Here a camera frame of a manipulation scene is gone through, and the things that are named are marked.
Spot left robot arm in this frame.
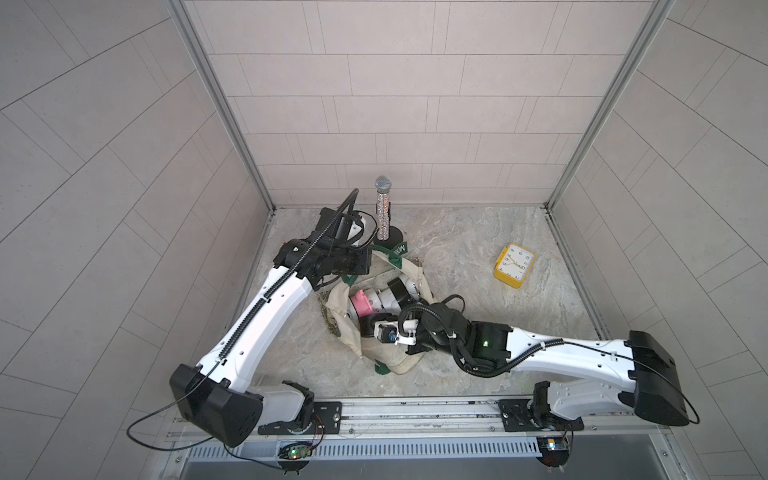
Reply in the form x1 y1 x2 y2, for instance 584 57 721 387
169 239 372 447

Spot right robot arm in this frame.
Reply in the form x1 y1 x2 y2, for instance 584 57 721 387
397 303 701 427

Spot black and white alarm clock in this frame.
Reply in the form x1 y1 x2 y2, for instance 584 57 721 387
377 274 422 314

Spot canvas bag with green handles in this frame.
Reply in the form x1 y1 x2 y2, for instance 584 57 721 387
324 243 436 375

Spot rhinestone stand with black base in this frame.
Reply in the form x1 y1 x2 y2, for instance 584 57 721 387
374 175 405 250

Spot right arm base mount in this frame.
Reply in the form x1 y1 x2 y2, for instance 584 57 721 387
497 381 584 432

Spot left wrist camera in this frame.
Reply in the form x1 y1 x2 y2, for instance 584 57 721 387
314 208 378 249

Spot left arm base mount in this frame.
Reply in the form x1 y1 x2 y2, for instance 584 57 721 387
257 401 343 435

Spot aluminium rail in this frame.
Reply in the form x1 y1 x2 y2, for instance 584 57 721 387
246 395 669 442

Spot yellow square alarm clock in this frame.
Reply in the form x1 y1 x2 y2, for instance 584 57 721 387
493 243 536 289

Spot pink twin-bell alarm clock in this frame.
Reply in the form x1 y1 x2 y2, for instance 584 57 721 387
348 290 375 319

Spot right circuit board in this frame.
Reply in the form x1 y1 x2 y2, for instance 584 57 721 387
536 437 571 469

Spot left green circuit board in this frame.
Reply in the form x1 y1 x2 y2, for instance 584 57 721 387
278 442 314 461

